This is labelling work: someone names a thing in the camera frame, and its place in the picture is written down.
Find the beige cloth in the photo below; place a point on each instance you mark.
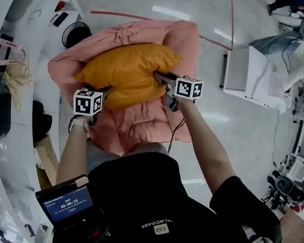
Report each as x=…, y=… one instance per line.
x=19, y=81

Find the orange cushion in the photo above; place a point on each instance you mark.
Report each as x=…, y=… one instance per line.
x=127, y=69

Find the person's right forearm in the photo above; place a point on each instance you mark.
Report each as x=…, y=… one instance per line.
x=206, y=144

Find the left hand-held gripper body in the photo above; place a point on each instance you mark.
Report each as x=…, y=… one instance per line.
x=87, y=102

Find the person's grey shorts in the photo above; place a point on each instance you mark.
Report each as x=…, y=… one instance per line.
x=98, y=154

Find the grey plastic cover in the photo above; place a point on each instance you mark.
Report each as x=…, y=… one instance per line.
x=274, y=43

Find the black bag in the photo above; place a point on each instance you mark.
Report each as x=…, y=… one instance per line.
x=41, y=122

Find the white cabinet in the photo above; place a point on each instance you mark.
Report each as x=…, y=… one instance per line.
x=250, y=74

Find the black smartphone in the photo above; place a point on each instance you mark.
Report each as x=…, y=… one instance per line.
x=60, y=19

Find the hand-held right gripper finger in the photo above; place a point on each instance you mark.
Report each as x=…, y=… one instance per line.
x=160, y=77

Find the cardboard box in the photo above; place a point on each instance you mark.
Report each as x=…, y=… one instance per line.
x=46, y=163

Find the black chest-mounted screen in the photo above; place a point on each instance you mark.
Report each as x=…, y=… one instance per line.
x=68, y=204

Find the black wheeled chair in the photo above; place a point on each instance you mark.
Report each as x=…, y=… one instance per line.
x=285, y=187

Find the pink padded seat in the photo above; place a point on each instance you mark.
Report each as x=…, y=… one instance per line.
x=141, y=125

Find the white wristwatch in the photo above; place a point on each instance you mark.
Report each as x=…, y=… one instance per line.
x=78, y=124

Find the person's left forearm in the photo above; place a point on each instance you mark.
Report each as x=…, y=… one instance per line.
x=71, y=152

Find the white curved counter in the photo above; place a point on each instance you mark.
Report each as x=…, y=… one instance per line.
x=10, y=172

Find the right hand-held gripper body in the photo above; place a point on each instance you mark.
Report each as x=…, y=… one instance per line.
x=188, y=88

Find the person's black shirt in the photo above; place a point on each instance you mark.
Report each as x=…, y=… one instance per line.
x=155, y=199

